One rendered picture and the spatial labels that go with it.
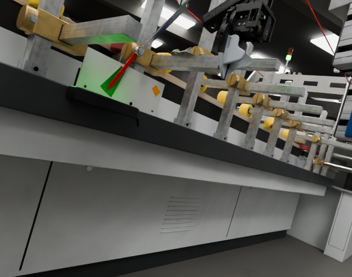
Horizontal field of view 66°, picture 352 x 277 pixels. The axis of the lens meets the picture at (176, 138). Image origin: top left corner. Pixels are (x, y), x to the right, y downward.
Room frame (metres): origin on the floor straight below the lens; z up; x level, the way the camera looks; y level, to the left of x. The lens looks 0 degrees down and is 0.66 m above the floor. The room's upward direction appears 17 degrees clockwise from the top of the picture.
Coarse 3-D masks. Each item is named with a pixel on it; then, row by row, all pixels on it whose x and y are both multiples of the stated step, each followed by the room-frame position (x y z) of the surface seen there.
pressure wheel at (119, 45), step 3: (111, 45) 0.86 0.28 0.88; (114, 45) 0.85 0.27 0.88; (117, 45) 0.85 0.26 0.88; (120, 45) 0.85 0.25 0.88; (123, 45) 0.85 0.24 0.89; (111, 48) 0.87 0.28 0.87; (114, 48) 0.85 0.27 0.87; (117, 48) 0.85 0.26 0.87; (120, 48) 0.85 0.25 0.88; (114, 51) 0.89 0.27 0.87; (117, 51) 0.89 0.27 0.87; (120, 51) 0.88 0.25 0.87; (117, 54) 0.88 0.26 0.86; (120, 54) 0.87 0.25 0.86
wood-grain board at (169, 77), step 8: (16, 0) 0.69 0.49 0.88; (24, 0) 0.70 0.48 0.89; (64, 16) 0.77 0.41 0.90; (168, 80) 1.11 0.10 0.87; (176, 80) 1.14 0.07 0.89; (184, 88) 1.19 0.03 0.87; (200, 96) 1.28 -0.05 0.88; (208, 96) 1.32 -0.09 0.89; (216, 104) 1.38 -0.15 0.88; (248, 120) 1.64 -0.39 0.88; (264, 128) 1.82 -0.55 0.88; (280, 136) 2.04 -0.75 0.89; (296, 144) 2.32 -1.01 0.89
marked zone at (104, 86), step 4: (120, 68) 0.69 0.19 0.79; (116, 72) 0.68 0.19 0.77; (124, 72) 0.70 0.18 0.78; (112, 76) 0.68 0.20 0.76; (120, 76) 0.69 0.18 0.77; (108, 80) 0.67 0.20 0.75; (104, 84) 0.67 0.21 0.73; (108, 84) 0.67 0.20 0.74; (116, 84) 0.69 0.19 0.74; (104, 88) 0.67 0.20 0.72; (112, 88) 0.68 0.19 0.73; (108, 92) 0.68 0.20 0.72; (112, 92) 0.69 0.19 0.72
